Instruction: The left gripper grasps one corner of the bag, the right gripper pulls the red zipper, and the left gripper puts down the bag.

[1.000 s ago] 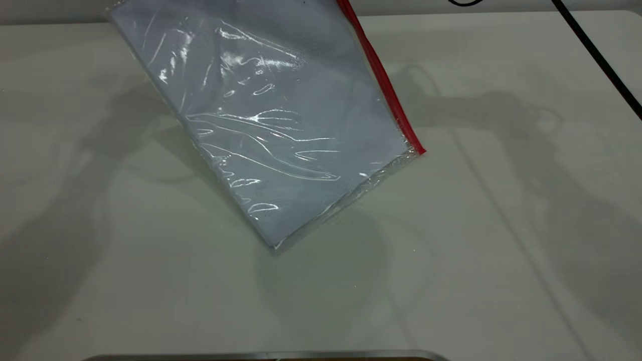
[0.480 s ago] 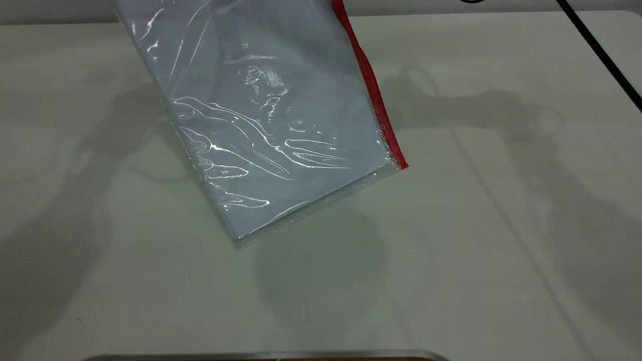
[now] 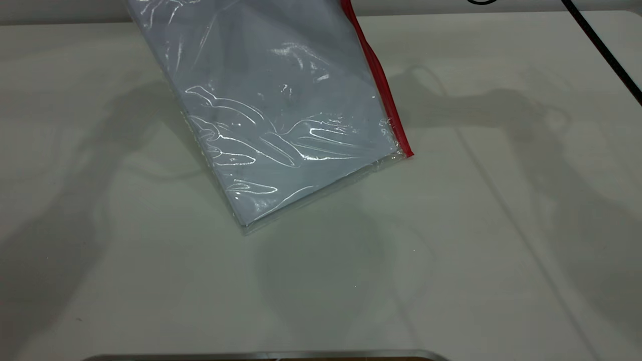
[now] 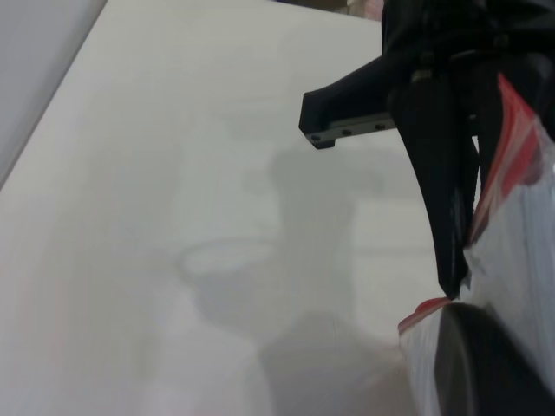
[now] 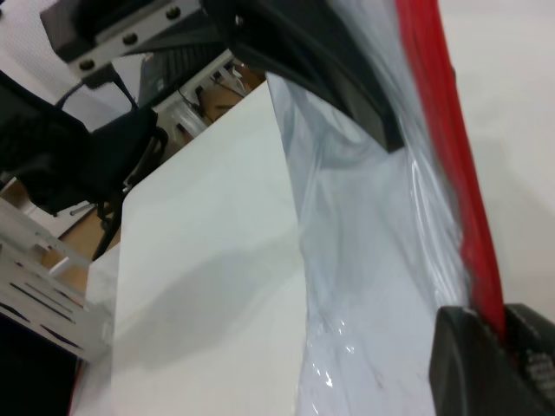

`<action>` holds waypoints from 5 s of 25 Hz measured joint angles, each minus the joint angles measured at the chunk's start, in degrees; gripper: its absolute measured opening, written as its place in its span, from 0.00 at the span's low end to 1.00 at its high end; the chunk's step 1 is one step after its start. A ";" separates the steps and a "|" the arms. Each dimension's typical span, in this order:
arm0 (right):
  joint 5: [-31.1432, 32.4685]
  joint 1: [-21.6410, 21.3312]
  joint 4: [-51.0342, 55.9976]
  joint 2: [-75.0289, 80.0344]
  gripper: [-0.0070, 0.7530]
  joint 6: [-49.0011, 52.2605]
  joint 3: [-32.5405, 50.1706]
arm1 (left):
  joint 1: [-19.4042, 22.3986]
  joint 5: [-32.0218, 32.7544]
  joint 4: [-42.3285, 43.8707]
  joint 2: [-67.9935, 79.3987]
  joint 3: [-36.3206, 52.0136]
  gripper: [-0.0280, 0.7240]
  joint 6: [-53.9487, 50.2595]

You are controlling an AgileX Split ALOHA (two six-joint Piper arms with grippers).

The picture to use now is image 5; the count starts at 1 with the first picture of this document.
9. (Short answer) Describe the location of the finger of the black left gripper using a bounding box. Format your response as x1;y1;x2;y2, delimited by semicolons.
202;0;408;153

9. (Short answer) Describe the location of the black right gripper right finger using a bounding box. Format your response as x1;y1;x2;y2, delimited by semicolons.
504;302;555;416

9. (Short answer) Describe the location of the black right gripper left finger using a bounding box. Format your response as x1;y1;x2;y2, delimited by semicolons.
428;304;539;416

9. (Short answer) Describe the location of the left gripper body silver rail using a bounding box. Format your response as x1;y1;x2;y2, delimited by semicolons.
40;0;236;80

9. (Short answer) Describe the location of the clear zip bag with paper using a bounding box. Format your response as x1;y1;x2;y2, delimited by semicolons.
264;0;507;416

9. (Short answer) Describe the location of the black box device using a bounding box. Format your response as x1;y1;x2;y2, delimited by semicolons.
137;42;227;106

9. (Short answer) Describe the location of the black office chair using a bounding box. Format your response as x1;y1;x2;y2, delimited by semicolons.
0;68;171;262

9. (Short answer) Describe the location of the dark thin cable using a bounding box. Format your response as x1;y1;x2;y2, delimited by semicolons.
54;75;140;114

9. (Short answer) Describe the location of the white slotted metal bracket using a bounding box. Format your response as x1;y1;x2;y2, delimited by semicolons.
0;203;110;363

